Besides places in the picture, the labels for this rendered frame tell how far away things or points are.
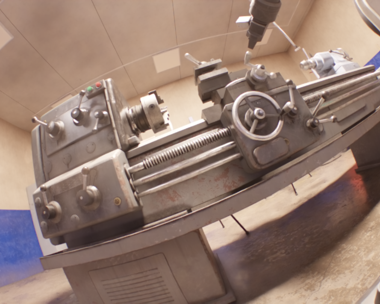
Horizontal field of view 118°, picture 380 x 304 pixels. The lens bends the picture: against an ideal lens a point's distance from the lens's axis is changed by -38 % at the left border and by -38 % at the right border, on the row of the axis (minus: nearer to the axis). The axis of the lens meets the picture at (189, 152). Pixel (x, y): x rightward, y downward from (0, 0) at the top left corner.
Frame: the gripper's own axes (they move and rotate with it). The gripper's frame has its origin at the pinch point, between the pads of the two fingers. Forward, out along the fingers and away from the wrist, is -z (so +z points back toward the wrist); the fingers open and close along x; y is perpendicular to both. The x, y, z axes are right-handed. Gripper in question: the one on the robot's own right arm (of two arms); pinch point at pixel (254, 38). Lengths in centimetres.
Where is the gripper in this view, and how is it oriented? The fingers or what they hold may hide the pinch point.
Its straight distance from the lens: 71.9
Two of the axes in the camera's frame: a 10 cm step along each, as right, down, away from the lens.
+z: -0.2, -2.3, -9.7
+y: 8.9, 4.4, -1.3
